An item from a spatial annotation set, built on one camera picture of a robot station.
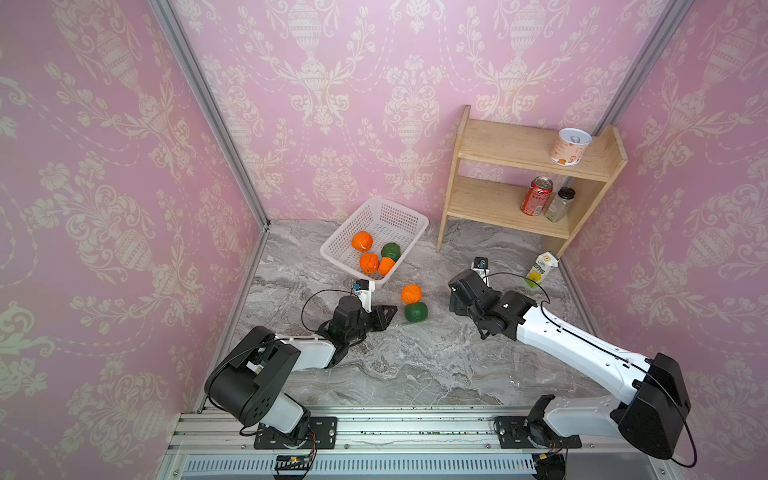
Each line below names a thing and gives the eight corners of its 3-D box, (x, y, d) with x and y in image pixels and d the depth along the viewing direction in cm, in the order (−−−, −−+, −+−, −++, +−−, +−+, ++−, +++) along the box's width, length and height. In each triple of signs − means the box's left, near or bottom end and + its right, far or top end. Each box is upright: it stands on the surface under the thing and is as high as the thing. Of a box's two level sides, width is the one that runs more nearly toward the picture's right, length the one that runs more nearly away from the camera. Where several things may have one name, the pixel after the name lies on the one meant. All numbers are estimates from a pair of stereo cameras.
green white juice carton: (529, 289, 103) (545, 264, 92) (523, 278, 106) (538, 253, 95) (541, 286, 104) (559, 261, 93) (535, 276, 107) (551, 250, 95)
